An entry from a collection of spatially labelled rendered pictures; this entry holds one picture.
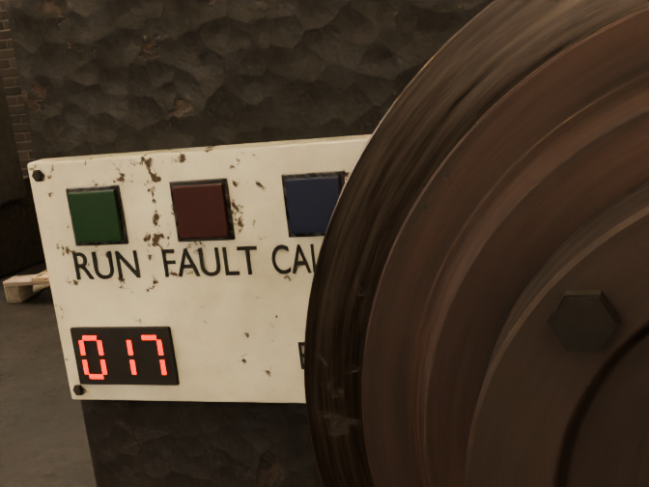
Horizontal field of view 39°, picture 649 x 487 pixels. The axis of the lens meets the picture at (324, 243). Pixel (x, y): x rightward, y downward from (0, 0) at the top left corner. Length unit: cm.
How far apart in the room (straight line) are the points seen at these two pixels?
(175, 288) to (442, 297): 27
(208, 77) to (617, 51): 31
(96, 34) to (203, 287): 19
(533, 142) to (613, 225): 7
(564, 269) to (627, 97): 8
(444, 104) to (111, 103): 30
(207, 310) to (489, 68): 30
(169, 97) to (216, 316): 15
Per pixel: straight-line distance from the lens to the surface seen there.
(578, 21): 42
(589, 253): 35
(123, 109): 66
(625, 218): 35
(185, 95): 63
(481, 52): 42
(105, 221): 65
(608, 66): 40
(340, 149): 58
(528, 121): 41
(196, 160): 62
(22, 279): 525
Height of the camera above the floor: 132
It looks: 14 degrees down
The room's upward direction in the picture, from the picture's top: 7 degrees counter-clockwise
